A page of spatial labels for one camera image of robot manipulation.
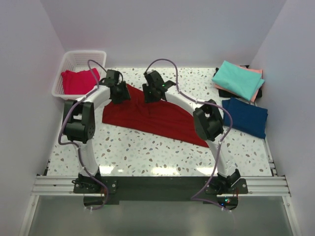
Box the dark red t-shirt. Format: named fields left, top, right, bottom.
left=102, top=85, right=208, bottom=147

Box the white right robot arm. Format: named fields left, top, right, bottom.
left=142, top=70, right=241, bottom=194

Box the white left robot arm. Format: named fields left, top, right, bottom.
left=58, top=70, right=131, bottom=193

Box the magenta t-shirt in basket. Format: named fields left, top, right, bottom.
left=61, top=70, right=96, bottom=95

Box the white plastic laundry basket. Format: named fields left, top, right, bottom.
left=51, top=50, right=106, bottom=100

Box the teal folded t-shirt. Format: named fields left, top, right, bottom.
left=212, top=61, right=265, bottom=101

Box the navy blue folded t-shirt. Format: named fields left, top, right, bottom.
left=222, top=97, right=268, bottom=139

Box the pink folded t-shirt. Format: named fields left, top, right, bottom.
left=231, top=65, right=265, bottom=102

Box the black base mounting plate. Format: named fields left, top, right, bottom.
left=72, top=177, right=249, bottom=209

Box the aluminium frame rail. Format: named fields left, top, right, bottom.
left=31, top=176, right=291, bottom=197

